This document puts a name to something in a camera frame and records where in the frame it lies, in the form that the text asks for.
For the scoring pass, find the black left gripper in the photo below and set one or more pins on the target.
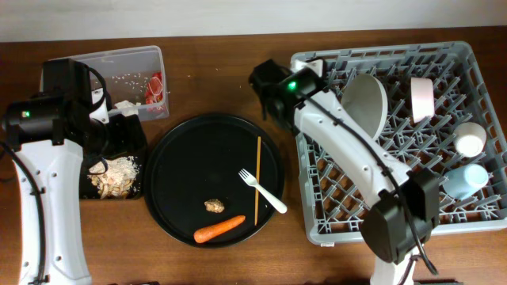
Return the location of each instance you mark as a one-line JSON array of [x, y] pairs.
[[131, 138]]

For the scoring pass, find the red snack wrapper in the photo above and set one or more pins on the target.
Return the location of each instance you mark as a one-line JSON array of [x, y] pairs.
[[154, 92]]

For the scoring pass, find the brown food scrap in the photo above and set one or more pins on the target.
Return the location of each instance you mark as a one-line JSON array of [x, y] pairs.
[[214, 206]]

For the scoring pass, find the orange carrot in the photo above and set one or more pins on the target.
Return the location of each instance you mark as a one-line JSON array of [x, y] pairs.
[[209, 232]]

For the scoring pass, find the wooden chopstick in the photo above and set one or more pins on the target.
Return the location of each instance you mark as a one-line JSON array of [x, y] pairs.
[[258, 168]]

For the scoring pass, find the white plastic fork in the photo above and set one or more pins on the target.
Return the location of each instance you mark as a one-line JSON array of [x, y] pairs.
[[250, 180]]

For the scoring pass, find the grey plate with food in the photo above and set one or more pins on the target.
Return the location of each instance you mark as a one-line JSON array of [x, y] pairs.
[[365, 100]]

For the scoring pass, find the light blue plastic cup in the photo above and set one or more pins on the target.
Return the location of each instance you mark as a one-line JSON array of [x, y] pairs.
[[465, 181]]

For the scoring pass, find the white plastic cup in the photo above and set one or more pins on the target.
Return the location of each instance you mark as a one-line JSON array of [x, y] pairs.
[[470, 139]]

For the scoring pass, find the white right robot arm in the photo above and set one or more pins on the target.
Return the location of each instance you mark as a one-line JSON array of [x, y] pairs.
[[402, 204]]

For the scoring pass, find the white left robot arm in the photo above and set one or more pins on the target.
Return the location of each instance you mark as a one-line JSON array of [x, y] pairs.
[[50, 139]]

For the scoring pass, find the clear plastic waste bin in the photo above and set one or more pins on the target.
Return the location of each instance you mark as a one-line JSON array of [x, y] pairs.
[[126, 73]]

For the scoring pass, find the crumpled white tissue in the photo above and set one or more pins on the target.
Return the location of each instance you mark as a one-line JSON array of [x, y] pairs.
[[127, 108]]

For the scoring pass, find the rice and peanut shell pile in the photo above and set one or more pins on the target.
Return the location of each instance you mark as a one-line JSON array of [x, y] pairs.
[[115, 179]]

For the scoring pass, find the rectangular black tray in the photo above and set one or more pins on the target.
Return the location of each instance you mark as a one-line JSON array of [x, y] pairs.
[[88, 192]]

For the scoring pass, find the round black tray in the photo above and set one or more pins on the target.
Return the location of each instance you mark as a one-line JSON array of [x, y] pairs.
[[199, 160]]

